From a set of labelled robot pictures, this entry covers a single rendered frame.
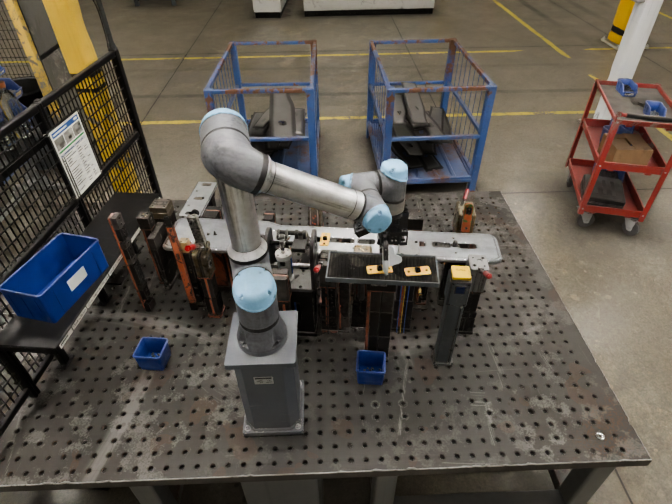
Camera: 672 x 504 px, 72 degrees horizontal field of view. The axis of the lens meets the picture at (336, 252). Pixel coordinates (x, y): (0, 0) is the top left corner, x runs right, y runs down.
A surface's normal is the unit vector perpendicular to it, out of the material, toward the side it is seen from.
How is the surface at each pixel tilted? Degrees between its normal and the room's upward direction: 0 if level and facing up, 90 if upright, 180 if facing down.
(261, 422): 89
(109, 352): 0
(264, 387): 90
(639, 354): 0
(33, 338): 0
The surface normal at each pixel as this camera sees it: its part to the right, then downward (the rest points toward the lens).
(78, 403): -0.01, -0.76
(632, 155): -0.08, 0.65
